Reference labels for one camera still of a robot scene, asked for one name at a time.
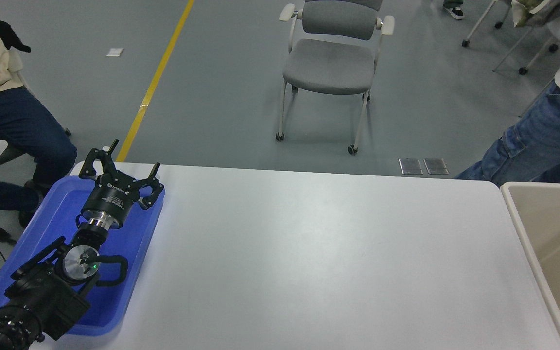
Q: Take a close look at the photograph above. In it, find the black garment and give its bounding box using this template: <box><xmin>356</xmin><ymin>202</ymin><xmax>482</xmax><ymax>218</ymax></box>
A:
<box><xmin>0</xmin><ymin>19</ymin><xmax>32</xmax><ymax>53</ymax></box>

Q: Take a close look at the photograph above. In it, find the pale bag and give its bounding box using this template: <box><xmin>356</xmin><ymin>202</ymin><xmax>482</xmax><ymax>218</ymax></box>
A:
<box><xmin>511</xmin><ymin>0</ymin><xmax>560</xmax><ymax>27</ymax></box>

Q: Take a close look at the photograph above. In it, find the standing person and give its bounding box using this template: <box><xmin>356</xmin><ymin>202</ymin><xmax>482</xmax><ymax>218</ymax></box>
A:
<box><xmin>455</xmin><ymin>0</ymin><xmax>560</xmax><ymax>188</ymax></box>

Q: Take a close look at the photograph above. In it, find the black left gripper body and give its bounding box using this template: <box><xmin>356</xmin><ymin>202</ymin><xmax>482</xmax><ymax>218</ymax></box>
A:
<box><xmin>81</xmin><ymin>170</ymin><xmax>140</xmax><ymax>228</ymax></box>

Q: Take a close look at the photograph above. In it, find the blue plastic tray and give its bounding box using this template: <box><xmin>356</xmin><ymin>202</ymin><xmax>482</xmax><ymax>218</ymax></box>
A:
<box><xmin>0</xmin><ymin>175</ymin><xmax>166</xmax><ymax>337</ymax></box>

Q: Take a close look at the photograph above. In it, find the seated person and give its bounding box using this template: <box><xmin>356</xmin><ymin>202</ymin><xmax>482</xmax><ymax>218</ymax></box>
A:
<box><xmin>0</xmin><ymin>0</ymin><xmax>77</xmax><ymax>229</ymax></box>

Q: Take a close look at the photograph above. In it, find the metal floor plate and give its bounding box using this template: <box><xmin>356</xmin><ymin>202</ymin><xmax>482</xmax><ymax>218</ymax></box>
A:
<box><xmin>424</xmin><ymin>158</ymin><xmax>448</xmax><ymax>175</ymax></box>
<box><xmin>399</xmin><ymin>158</ymin><xmax>423</xmax><ymax>175</ymax></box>

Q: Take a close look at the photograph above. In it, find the white wheeled chair frame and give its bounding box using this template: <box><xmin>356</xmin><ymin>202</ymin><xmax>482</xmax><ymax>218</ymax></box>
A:
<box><xmin>461</xmin><ymin>0</ymin><xmax>560</xmax><ymax>76</ymax></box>

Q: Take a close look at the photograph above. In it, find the person's foot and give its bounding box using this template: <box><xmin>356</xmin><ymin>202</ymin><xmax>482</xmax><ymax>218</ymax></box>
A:
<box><xmin>443</xmin><ymin>0</ymin><xmax>465</xmax><ymax>20</ymax></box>

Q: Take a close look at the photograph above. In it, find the grey office chair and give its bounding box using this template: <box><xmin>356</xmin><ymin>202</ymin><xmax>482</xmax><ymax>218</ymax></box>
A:
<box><xmin>275</xmin><ymin>0</ymin><xmax>396</xmax><ymax>155</ymax></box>

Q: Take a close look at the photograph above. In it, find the large pale bin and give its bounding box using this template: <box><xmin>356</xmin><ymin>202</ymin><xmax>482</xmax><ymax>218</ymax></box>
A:
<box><xmin>500</xmin><ymin>182</ymin><xmax>560</xmax><ymax>350</ymax></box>

